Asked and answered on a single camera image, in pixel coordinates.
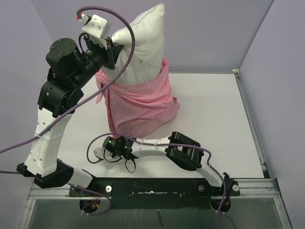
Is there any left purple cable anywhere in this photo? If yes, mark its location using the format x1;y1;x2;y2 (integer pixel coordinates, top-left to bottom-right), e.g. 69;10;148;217
0;6;137;217

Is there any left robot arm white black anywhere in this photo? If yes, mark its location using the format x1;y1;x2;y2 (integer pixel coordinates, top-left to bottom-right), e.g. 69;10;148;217
17;36;123;196

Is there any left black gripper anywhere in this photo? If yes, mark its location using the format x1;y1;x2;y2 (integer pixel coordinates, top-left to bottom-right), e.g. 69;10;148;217
71;36;122;89

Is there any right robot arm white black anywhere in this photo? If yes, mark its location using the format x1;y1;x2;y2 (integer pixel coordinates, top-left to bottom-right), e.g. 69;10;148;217
102;132;239;195

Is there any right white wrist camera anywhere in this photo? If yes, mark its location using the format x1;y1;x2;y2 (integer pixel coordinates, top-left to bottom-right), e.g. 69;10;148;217
93;148;104;160

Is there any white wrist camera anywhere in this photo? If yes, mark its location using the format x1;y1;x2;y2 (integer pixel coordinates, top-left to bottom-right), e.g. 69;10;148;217
77;13;111;50
93;148;104;160

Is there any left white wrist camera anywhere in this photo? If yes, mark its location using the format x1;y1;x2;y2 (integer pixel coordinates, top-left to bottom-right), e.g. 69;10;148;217
77;13;111;50

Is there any pink satin rose pillowcase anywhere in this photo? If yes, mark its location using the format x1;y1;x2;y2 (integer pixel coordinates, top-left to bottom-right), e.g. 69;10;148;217
96;59;180;138

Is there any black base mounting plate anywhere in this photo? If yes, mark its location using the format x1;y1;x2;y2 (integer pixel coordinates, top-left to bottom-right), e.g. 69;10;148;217
68;177;240;210

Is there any aluminium frame rail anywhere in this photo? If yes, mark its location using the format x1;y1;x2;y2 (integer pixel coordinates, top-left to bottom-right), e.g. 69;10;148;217
20;69;294;229

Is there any pink pillow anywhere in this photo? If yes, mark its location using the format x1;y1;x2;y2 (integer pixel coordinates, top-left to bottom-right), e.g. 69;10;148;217
101;3;165;85

